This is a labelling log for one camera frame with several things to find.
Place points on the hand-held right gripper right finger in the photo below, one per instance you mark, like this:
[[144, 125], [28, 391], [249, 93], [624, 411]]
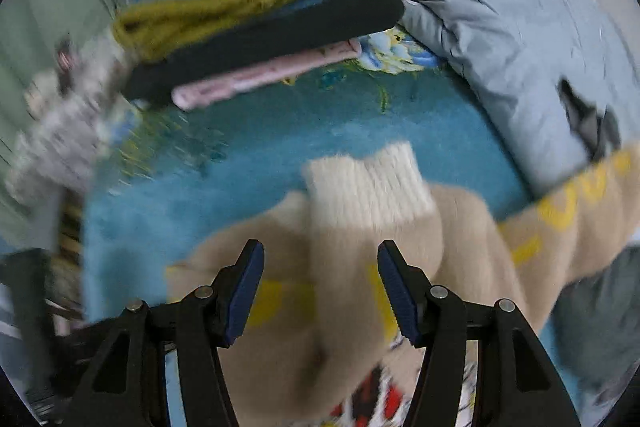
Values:
[[402, 302]]

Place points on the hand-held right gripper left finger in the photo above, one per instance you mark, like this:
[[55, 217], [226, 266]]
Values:
[[245, 297]]

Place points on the beige fuzzy sweater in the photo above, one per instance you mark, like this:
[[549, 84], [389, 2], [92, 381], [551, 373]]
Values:
[[350, 267]]

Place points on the stack of folded clothes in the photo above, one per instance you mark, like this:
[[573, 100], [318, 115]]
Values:
[[300, 27]]

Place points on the teal floral bed sheet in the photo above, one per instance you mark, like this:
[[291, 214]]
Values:
[[300, 127]]

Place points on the grey patterned cloth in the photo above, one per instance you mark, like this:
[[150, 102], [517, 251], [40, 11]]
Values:
[[65, 127]]

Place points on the pink folded garment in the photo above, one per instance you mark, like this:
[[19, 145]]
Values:
[[250, 77]]

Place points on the grey garment with lettered band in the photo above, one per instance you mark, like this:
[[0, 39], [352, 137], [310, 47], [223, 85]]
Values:
[[590, 127]]

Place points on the blue floral quilt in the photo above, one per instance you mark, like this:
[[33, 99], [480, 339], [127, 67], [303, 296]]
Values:
[[500, 57]]

